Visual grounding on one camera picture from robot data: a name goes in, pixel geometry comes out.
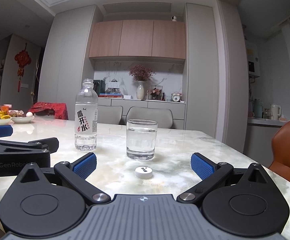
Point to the green thermos jug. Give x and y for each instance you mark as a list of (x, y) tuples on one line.
[(258, 108)]

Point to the cream electric kettle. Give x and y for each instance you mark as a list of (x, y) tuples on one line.
[(275, 112)]

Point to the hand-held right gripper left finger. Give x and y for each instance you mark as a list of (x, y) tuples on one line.
[(85, 166)]

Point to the green box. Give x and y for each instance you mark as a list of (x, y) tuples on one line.
[(100, 87)]

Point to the clear box with flowers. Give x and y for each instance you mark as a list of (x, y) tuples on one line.
[(157, 93)]

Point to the red knot wall decoration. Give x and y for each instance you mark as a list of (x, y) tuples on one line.
[(22, 58)]

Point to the wooden wall cabinet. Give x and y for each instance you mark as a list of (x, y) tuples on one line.
[(137, 38)]

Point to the small white box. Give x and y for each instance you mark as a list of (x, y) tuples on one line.
[(127, 97)]

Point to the white security camera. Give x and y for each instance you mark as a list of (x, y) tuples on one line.
[(174, 18)]

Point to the white ceramic vase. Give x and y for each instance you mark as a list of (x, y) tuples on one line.
[(140, 91)]

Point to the orange leather chair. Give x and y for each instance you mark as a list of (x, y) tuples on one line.
[(289, 147)]

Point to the stack of colourful books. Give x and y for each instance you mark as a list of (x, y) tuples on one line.
[(110, 95)]

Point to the small alarm clock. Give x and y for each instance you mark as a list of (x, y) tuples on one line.
[(176, 97)]

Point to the white plate with sweet potato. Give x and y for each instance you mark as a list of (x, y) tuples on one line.
[(22, 120)]

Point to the white bottle cap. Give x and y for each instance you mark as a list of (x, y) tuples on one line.
[(143, 172)]

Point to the grey dining chair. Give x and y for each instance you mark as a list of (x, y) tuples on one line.
[(110, 115), (147, 116)]

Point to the clear plastic water bottle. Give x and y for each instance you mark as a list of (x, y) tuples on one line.
[(86, 120)]

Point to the white wall water heater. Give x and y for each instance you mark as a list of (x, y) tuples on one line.
[(253, 60)]

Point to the clear drinking glass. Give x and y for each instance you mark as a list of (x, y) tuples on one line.
[(142, 140)]

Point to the grey sideboard cabinet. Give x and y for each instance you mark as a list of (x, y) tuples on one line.
[(165, 105)]

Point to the red patterned cloth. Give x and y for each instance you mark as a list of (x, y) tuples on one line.
[(49, 110)]

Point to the white egg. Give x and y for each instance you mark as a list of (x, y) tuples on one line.
[(29, 114)]

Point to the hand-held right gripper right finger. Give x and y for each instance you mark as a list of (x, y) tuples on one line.
[(202, 166)]

